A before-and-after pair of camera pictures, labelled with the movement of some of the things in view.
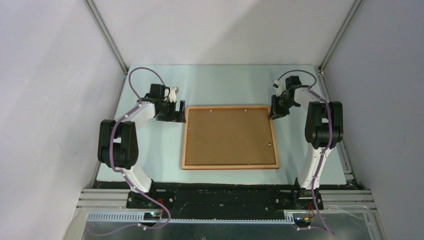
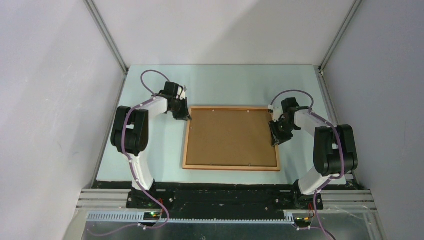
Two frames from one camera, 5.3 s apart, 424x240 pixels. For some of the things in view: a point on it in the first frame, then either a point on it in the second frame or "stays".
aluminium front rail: [331, 199] stays
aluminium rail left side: [108, 38] stays
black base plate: [224, 201] stays
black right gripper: [275, 112] -> [276, 137]
